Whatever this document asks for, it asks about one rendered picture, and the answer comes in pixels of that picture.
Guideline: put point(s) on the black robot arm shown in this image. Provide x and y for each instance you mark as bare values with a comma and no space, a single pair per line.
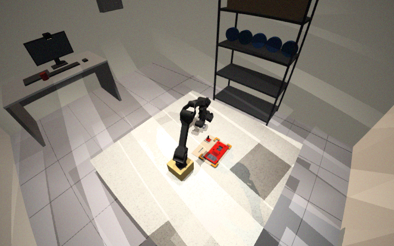
186,117

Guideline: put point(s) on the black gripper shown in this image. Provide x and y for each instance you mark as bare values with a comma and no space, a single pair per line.
200,122

